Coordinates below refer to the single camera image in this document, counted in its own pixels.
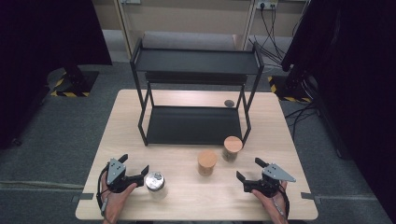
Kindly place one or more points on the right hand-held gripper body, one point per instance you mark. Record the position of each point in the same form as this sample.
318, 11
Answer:
274, 174

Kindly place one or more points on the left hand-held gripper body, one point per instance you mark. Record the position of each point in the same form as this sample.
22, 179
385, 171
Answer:
115, 171

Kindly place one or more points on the metal-lid glass jar white powder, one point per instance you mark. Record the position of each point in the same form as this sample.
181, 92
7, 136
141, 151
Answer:
154, 181

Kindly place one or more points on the wooden-lid glass jar bay leaves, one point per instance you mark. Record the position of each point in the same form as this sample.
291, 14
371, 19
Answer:
232, 144

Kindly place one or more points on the wooden-lid glass jar cinnamon sticks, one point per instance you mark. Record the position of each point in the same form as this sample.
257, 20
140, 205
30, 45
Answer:
207, 160

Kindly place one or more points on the black two-tier metal rack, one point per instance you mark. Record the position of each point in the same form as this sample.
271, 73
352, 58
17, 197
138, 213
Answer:
193, 124

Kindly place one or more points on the person's left hand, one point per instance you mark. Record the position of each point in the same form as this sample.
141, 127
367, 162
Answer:
115, 203

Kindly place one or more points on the person's right hand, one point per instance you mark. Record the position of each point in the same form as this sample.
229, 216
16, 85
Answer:
274, 207

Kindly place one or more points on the grey floor tape strip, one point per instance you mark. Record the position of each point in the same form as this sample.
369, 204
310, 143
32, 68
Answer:
309, 196
83, 196

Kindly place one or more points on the dark round table grommet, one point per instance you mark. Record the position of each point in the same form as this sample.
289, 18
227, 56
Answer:
229, 103

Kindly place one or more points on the black stand base hazard tape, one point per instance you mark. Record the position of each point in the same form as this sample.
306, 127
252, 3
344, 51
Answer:
289, 90
79, 81

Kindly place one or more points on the black curtain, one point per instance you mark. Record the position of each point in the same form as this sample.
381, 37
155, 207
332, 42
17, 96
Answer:
358, 77
37, 46

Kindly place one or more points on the grey cushion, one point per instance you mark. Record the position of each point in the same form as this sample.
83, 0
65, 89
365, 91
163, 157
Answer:
186, 40

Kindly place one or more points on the white metal frame post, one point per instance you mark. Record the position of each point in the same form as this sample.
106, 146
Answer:
250, 21
124, 28

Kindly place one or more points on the white wall power outlet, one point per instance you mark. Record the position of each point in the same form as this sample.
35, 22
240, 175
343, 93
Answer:
267, 4

